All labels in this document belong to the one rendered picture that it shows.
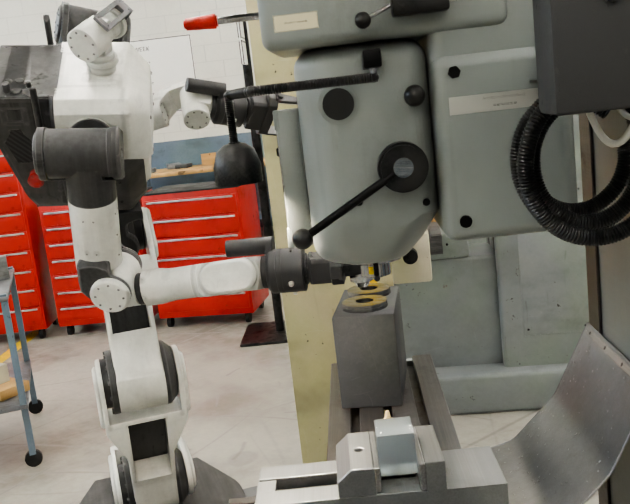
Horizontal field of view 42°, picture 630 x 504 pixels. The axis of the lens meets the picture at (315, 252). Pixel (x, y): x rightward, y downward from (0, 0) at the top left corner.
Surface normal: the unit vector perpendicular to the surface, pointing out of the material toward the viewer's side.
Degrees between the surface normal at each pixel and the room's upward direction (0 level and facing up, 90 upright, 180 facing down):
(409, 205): 90
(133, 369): 60
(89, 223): 111
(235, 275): 80
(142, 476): 36
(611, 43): 90
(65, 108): 76
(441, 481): 90
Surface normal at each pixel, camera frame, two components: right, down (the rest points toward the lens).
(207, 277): -0.11, 0.02
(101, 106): 0.15, -0.08
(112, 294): -0.02, 0.53
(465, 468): -0.11, -0.98
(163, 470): 0.08, -0.70
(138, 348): 0.20, -0.34
